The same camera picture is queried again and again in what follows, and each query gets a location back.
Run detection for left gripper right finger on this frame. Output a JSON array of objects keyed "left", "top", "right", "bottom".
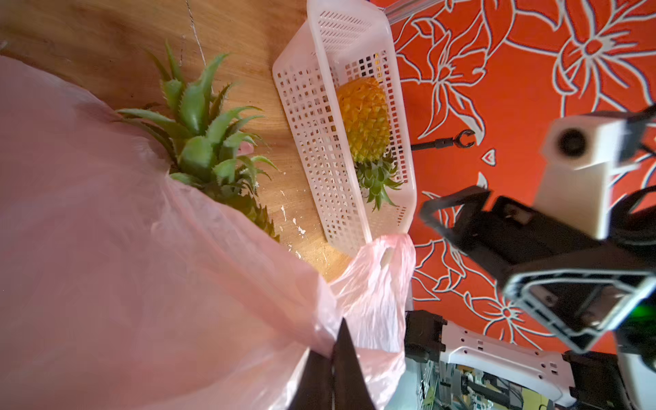
[{"left": 332, "top": 319, "right": 376, "bottom": 410}]

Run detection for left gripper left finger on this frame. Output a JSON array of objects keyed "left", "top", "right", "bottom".
[{"left": 288, "top": 351, "right": 333, "bottom": 410}]

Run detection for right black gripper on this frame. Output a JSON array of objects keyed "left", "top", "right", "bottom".
[{"left": 420, "top": 186, "right": 655, "bottom": 353}]

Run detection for pink plastic bag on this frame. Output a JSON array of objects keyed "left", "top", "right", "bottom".
[{"left": 1, "top": 57, "right": 415, "bottom": 409}]

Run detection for yellow pineapple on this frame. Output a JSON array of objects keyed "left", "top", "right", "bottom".
[
  {"left": 337, "top": 77, "right": 401, "bottom": 211},
  {"left": 118, "top": 45, "right": 280, "bottom": 241}
]

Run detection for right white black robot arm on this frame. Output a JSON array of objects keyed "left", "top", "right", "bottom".
[{"left": 405, "top": 186, "right": 655, "bottom": 409}]

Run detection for white plastic basket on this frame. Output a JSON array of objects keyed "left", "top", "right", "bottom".
[{"left": 272, "top": 0, "right": 419, "bottom": 258}]

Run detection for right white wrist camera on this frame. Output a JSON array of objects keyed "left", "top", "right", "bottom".
[{"left": 533, "top": 114, "right": 637, "bottom": 240}]

